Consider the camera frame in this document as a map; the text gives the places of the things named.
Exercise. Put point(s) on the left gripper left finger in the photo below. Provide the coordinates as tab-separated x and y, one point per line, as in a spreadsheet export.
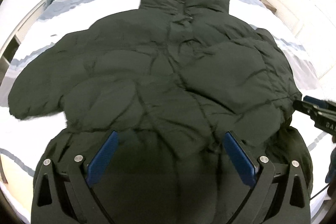
63	190

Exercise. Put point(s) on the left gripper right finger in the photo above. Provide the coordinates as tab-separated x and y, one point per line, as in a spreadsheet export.
278	192

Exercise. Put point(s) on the black puffer coat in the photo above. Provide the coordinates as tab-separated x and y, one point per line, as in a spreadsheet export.
170	78

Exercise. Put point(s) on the blue gloved hand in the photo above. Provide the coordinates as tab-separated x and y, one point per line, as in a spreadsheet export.
332	168

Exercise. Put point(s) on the white wardrobe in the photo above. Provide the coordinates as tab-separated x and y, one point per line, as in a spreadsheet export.
312	24

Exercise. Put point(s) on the right wooden nightstand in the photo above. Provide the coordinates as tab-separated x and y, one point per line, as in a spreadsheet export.
269	6

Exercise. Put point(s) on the left shelf unit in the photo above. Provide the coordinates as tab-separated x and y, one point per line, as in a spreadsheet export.
14	40

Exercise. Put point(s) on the striped bed duvet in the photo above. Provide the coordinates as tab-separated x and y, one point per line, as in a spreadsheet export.
23	141

